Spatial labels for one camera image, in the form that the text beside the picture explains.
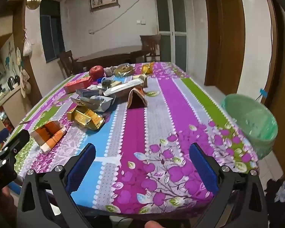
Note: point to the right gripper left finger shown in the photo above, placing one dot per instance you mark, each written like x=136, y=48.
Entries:
x=45, y=198

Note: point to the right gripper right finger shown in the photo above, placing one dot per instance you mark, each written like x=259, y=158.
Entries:
x=242, y=190

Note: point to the orange bicycle paper bag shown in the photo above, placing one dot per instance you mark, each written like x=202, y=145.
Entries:
x=136, y=99

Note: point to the green lined trash bin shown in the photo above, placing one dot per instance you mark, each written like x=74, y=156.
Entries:
x=255, y=121

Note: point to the black bag with cloth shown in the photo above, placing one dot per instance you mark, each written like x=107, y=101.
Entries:
x=275, y=199

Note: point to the orange white carton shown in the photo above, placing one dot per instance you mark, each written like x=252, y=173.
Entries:
x=48, y=135

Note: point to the black electric kettle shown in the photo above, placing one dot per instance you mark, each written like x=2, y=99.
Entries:
x=11, y=82

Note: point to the gold foil box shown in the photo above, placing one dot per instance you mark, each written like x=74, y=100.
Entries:
x=86, y=118

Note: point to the crumpled silver wrapper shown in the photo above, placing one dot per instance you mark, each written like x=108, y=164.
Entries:
x=91, y=99

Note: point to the red carton box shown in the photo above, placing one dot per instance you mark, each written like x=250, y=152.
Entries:
x=74, y=85

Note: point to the wooden chair left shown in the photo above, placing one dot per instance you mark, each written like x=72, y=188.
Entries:
x=69, y=63

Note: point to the wooden chair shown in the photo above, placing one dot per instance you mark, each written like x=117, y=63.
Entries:
x=69, y=63
x=151, y=47

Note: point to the hanging white plastic bag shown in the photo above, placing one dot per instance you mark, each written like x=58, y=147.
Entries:
x=27, y=49

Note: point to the floral striped tablecloth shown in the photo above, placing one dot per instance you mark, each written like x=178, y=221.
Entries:
x=142, y=163

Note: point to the red apple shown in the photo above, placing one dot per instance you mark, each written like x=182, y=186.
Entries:
x=96, y=72

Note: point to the bagged bread bun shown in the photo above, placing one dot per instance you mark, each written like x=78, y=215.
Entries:
x=124, y=70

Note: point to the dark window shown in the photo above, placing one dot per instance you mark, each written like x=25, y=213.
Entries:
x=51, y=29

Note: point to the yellow candy wrapper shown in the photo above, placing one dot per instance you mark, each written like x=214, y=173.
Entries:
x=147, y=68

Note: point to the dark wooden dining table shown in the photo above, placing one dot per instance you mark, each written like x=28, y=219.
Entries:
x=112, y=57

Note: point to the wooden chair right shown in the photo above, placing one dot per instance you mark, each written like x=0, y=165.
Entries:
x=151, y=47

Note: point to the white glass double door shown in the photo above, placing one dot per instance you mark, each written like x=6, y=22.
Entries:
x=173, y=30

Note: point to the brass wall clock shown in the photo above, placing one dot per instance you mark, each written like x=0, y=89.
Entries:
x=33, y=4

